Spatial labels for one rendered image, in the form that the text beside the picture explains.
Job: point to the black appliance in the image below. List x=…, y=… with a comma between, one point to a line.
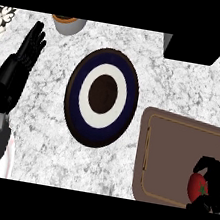
x=193, y=50

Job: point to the blue and white plate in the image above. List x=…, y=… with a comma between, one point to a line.
x=102, y=97

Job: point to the grey pot with orange rim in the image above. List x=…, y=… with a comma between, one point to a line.
x=68, y=25

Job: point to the brown tray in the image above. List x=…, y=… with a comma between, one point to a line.
x=175, y=156

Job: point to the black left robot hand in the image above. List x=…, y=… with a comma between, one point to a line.
x=18, y=66

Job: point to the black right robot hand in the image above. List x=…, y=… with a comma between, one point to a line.
x=215, y=177

